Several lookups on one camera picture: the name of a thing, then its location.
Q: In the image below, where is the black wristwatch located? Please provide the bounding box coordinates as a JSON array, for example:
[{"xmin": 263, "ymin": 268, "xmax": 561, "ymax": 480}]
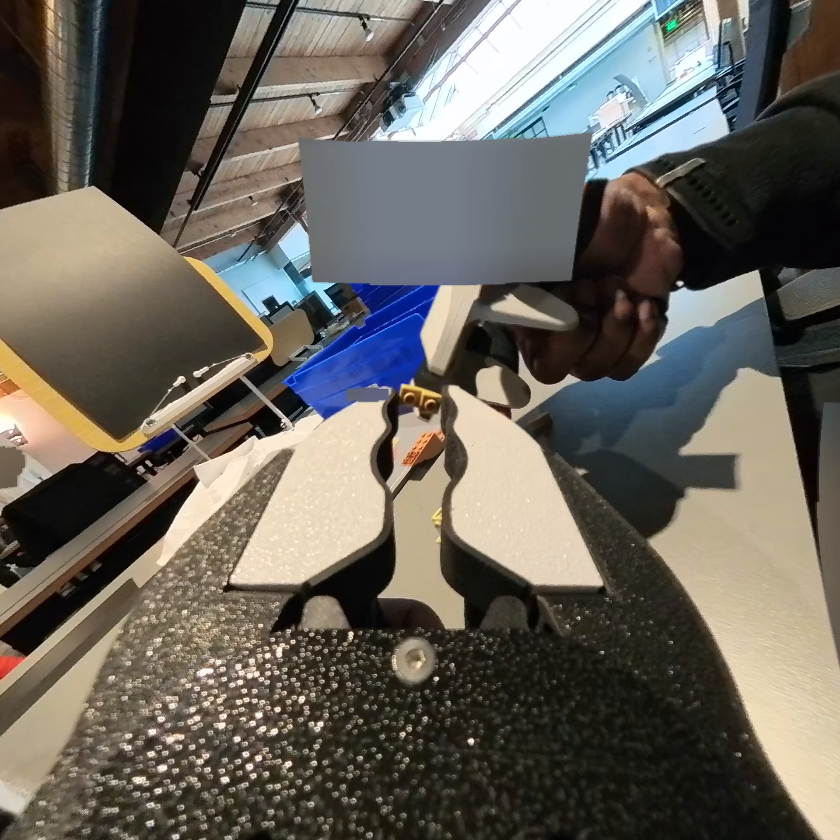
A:
[{"xmin": 626, "ymin": 156, "xmax": 746, "ymax": 253}]

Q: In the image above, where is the person's right forearm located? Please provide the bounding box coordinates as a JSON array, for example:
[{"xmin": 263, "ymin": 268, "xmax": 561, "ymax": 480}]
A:
[{"xmin": 663, "ymin": 71, "xmax": 840, "ymax": 293}]

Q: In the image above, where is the blue plastic bin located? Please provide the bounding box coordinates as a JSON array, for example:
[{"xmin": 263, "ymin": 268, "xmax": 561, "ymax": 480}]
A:
[{"xmin": 282, "ymin": 282, "xmax": 448, "ymax": 422}]

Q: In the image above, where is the black panel with yellow edge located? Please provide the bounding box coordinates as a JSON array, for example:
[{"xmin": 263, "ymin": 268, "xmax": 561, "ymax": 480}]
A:
[{"xmin": 0, "ymin": 185, "xmax": 274, "ymax": 455}]

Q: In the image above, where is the black bag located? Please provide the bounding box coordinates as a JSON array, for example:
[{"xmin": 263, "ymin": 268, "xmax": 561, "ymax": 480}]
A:
[{"xmin": 0, "ymin": 461, "xmax": 148, "ymax": 581}]

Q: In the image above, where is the tan toy brick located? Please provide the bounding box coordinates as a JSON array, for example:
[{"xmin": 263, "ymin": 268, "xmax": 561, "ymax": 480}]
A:
[{"xmin": 399, "ymin": 385, "xmax": 442, "ymax": 419}]

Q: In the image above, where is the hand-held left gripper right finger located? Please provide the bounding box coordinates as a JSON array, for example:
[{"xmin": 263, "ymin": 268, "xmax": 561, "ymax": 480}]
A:
[{"xmin": 440, "ymin": 385, "xmax": 606, "ymax": 595}]

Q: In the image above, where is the ceiling projector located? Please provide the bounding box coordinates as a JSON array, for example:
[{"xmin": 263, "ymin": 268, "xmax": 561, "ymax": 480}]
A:
[{"xmin": 379, "ymin": 80, "xmax": 426, "ymax": 127}]

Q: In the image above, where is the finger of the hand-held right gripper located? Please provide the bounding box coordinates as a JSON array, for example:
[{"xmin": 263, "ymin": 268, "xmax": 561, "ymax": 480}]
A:
[
  {"xmin": 419, "ymin": 284, "xmax": 488, "ymax": 379},
  {"xmin": 479, "ymin": 290, "xmax": 580, "ymax": 333}
]

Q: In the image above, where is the long wooden table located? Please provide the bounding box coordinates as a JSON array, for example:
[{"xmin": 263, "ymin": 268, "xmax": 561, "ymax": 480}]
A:
[{"xmin": 0, "ymin": 377, "xmax": 293, "ymax": 634}]

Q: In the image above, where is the crumpled white paper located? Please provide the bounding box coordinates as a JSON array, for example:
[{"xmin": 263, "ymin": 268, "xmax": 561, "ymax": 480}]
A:
[{"xmin": 156, "ymin": 416, "xmax": 326, "ymax": 568}]

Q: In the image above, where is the black office chair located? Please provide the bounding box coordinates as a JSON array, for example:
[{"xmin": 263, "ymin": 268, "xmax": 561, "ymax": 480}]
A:
[{"xmin": 764, "ymin": 268, "xmax": 840, "ymax": 401}]

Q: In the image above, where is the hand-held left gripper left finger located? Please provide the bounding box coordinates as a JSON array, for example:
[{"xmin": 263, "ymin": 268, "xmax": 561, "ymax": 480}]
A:
[{"xmin": 226, "ymin": 395, "xmax": 396, "ymax": 589}]

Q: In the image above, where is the orange toy brick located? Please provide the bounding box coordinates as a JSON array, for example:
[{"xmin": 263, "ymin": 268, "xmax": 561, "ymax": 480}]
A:
[{"xmin": 399, "ymin": 432, "xmax": 448, "ymax": 468}]

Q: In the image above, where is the person's right hand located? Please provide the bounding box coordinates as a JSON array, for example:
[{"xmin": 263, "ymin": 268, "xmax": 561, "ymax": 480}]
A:
[{"xmin": 524, "ymin": 172, "xmax": 688, "ymax": 383}]

